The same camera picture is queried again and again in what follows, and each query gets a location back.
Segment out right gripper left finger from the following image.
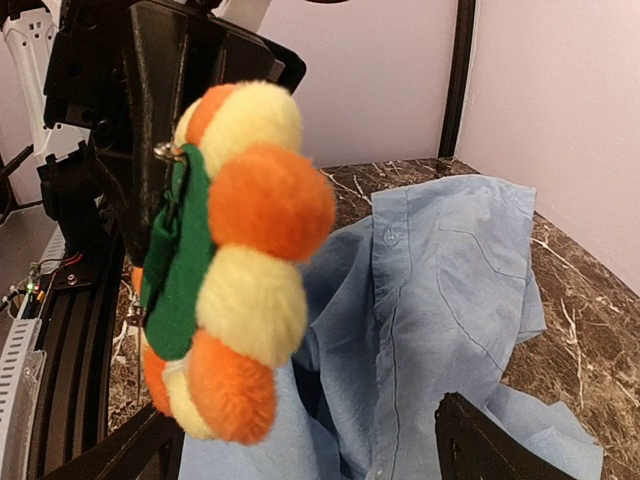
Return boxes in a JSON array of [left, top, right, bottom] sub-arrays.
[[44, 404, 184, 480]]

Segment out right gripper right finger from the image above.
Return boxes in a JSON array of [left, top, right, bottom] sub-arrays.
[[435, 392, 583, 479]]

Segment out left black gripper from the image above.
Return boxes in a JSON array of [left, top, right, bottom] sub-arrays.
[[44, 1, 306, 265]]

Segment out light blue shirt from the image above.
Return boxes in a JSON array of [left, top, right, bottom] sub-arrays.
[[179, 175, 603, 479]]

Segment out plush sunflower brooch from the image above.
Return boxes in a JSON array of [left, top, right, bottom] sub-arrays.
[[132, 81, 335, 445]]

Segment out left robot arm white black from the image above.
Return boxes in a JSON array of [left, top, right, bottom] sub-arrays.
[[1, 1, 306, 263]]

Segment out black front table rail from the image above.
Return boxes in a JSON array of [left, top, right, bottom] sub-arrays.
[[27, 220, 125, 479]]

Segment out left black frame post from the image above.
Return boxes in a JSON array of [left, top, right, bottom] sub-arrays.
[[438, 0, 477, 157]]

